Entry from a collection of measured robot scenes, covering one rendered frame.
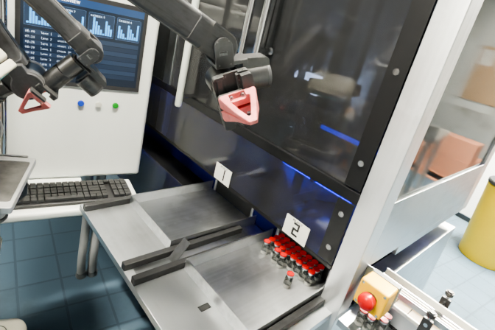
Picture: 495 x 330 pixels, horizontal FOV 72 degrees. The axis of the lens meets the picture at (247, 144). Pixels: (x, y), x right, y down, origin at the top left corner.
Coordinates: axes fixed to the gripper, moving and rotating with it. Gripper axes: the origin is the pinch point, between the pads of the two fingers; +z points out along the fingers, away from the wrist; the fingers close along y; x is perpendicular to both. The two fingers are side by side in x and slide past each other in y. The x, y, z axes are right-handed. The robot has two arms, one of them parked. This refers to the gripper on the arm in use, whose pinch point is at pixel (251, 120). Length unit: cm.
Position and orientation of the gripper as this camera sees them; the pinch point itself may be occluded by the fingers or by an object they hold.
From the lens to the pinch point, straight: 55.2
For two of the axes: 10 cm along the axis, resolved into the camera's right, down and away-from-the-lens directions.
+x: -9.2, 3.3, -1.8
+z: 3.4, 5.1, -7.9
